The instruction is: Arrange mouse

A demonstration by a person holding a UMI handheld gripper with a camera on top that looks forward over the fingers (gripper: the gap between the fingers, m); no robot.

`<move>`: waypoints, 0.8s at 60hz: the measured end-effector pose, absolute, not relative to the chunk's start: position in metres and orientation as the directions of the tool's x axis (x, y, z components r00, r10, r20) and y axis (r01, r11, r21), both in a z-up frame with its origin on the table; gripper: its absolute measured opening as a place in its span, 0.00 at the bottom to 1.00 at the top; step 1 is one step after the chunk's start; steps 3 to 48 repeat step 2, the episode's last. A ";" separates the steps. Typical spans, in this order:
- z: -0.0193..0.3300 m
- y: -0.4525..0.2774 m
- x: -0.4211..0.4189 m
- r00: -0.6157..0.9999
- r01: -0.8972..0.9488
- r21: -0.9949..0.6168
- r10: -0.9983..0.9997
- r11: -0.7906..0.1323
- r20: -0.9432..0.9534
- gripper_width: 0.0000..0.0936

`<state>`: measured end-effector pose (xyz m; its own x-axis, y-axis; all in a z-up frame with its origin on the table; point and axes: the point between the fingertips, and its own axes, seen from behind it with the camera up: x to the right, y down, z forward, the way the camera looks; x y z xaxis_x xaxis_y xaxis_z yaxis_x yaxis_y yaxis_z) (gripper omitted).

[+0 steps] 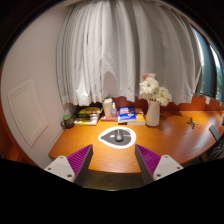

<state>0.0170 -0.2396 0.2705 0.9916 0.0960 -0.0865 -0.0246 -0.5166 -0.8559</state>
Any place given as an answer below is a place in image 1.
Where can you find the window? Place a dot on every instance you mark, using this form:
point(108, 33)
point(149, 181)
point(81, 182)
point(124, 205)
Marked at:
point(208, 73)

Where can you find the orange book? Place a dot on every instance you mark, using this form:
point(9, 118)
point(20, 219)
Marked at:
point(140, 117)

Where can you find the white wall socket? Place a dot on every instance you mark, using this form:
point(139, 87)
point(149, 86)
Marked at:
point(207, 100)

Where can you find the dark chair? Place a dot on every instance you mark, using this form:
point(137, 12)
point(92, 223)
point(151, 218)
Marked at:
point(215, 146)

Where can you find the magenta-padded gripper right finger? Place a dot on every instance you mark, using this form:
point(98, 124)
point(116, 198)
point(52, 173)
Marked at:
point(150, 160)

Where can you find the white and grey mouse pad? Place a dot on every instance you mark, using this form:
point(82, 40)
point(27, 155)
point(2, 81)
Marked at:
point(108, 138)

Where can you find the white tumbler cup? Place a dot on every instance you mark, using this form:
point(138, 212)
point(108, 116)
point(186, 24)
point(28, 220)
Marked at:
point(107, 107)

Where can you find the white ceramic vase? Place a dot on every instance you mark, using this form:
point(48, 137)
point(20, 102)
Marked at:
point(153, 115)

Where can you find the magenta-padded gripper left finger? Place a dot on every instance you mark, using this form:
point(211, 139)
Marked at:
point(78, 161)

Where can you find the green mug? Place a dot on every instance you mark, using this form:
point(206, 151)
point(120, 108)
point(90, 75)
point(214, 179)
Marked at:
point(68, 121)

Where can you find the white artificial flower bunch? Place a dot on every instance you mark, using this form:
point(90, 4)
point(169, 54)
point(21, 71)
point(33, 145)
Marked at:
point(151, 88)

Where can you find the stack of yellow-black books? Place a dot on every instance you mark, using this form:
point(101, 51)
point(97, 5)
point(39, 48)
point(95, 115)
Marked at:
point(87, 115)

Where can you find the black computer mouse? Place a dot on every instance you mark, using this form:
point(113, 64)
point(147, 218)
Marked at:
point(119, 136)

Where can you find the white curtain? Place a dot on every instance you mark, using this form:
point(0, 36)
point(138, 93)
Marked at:
point(126, 50)

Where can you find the blue book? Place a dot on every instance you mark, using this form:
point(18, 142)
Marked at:
point(126, 114)

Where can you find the clear spray bottle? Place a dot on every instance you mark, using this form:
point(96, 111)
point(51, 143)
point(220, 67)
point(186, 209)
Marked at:
point(114, 111)

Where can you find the white wall panel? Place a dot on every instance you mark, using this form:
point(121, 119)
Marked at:
point(28, 113)

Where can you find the flat red book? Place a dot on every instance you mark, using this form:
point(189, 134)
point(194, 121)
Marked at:
point(108, 118)

